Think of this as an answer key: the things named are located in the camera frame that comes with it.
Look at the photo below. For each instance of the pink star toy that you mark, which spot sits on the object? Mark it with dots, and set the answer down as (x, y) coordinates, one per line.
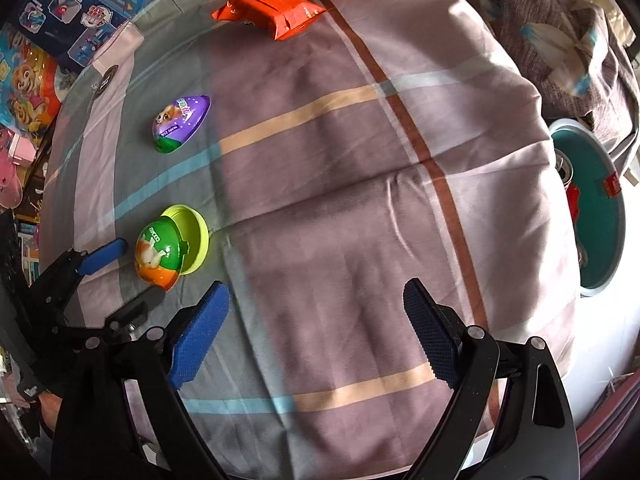
(12, 170)

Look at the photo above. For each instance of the orange snack packet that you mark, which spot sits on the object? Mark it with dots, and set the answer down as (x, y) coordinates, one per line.
(270, 10)

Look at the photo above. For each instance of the plaid bed sheet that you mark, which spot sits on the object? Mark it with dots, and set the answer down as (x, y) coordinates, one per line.
(350, 185)

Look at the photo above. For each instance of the teal round bin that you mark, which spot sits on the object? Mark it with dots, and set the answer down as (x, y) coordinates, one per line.
(600, 240)

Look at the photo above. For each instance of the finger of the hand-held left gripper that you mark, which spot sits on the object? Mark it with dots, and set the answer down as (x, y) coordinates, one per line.
(140, 307)
(102, 257)

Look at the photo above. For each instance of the red drink can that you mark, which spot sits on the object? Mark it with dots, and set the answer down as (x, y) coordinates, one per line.
(575, 205)

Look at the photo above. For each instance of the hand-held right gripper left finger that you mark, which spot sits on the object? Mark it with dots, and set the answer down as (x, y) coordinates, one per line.
(200, 340)

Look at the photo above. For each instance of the green orange toy egg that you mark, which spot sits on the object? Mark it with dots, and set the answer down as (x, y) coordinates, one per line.
(160, 255)

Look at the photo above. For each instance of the maroon striped cloth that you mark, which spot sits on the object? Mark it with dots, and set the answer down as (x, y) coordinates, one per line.
(610, 425)

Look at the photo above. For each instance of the cartoon puppy bag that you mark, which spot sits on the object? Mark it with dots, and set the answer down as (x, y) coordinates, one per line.
(30, 85)

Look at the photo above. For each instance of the dark blue toy box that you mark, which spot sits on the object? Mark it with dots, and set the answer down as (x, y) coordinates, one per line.
(75, 5)

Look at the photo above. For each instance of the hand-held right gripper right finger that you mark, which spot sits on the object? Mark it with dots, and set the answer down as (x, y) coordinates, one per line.
(430, 335)

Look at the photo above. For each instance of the purple toy egg half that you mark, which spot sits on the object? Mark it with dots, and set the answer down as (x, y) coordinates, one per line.
(180, 120)

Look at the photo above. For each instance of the grey knitted blanket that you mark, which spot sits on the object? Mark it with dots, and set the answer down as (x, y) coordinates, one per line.
(525, 10)

